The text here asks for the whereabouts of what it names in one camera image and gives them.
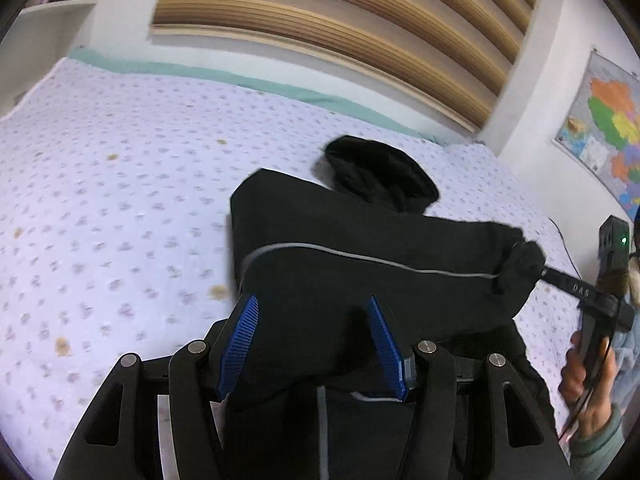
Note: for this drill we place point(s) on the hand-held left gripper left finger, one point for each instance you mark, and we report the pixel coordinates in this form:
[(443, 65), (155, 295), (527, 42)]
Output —
[(239, 345)]

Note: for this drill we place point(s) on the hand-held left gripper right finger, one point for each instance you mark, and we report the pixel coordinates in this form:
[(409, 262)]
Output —
[(389, 350)]

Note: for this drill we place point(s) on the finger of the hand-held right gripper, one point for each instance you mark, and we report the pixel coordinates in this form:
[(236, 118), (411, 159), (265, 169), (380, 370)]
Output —
[(570, 286)]

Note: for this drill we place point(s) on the black jacket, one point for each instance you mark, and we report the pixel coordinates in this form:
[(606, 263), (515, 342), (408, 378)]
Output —
[(325, 220)]

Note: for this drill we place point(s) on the person's right forearm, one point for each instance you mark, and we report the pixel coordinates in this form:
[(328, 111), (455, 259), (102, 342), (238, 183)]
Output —
[(600, 452)]

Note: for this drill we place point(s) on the person's right hand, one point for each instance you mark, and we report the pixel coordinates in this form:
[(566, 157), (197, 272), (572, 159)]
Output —
[(570, 375)]

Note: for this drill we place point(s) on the light blue cloth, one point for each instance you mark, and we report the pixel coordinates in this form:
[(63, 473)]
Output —
[(627, 365)]

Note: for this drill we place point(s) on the white floral bedspread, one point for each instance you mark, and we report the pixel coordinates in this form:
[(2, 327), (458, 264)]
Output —
[(125, 210)]

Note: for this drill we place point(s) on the green bed sheet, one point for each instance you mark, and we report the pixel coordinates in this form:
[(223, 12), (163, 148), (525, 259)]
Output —
[(150, 66)]

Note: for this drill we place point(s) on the brown striped window blind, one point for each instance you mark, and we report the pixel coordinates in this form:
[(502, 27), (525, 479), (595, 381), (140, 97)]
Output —
[(325, 5)]

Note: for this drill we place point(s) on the white bookshelf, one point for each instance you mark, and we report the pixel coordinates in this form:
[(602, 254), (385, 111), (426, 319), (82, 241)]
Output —
[(50, 10)]

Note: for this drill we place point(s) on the colourful wall map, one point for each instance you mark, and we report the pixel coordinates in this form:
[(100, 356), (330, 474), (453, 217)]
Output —
[(610, 120)]

